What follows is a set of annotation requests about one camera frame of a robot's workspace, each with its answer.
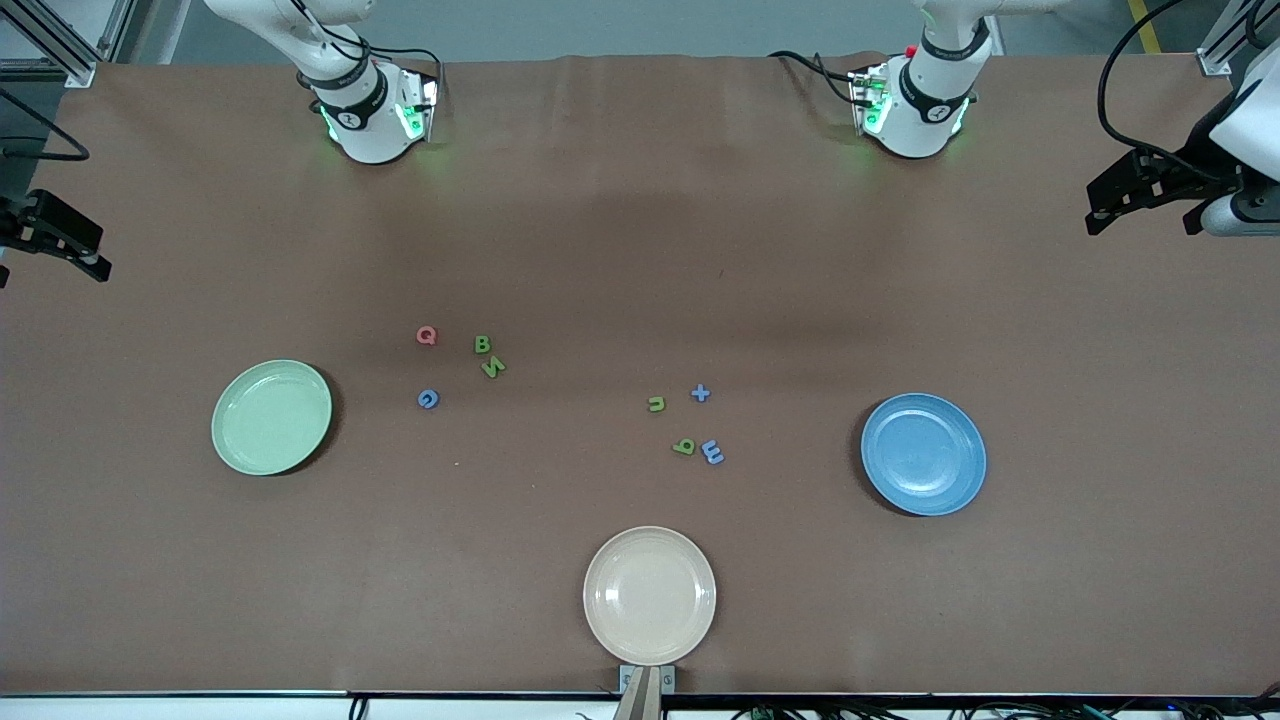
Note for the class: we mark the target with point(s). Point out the green plate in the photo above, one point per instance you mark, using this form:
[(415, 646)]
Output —
[(272, 418)]

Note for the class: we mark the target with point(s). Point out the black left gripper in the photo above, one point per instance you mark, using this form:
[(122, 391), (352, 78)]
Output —
[(1192, 166)]

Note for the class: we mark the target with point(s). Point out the tan camera pole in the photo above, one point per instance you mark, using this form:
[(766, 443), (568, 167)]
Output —
[(643, 700)]

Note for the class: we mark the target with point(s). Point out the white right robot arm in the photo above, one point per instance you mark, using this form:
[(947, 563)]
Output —
[(365, 130)]

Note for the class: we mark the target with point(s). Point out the blue plate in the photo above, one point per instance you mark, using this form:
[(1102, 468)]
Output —
[(923, 455)]

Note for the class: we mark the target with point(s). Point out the green letter q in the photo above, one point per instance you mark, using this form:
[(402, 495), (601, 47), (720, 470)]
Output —
[(690, 447)]

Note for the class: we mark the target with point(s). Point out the red letter Q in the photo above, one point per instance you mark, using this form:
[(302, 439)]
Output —
[(420, 336)]

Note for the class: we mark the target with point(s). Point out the beige plate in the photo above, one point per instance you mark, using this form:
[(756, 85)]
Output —
[(650, 596)]

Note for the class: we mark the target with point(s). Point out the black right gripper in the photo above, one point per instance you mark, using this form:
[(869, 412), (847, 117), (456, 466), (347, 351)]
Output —
[(22, 222)]

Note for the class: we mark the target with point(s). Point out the blue letter m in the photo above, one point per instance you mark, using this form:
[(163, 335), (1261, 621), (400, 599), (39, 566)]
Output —
[(712, 452)]

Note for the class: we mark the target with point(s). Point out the aluminium frame profile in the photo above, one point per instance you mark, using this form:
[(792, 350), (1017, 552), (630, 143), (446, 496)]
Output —
[(82, 72), (1215, 62)]

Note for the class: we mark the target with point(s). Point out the blue letter G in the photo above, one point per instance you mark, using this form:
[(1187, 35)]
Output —
[(428, 406)]

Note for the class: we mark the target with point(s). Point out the green letter N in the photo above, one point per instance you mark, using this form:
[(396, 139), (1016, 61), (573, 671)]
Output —
[(492, 367)]

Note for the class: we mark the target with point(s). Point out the white table front rail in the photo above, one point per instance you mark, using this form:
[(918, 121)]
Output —
[(150, 708)]

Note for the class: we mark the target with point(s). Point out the brown table cover sheet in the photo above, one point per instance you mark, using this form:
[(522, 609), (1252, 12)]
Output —
[(640, 250)]

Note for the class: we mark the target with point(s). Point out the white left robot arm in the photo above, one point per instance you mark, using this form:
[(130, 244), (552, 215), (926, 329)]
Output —
[(925, 110)]

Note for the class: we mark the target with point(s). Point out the grey metal mounting bracket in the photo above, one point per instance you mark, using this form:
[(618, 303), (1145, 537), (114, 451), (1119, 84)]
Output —
[(626, 678)]

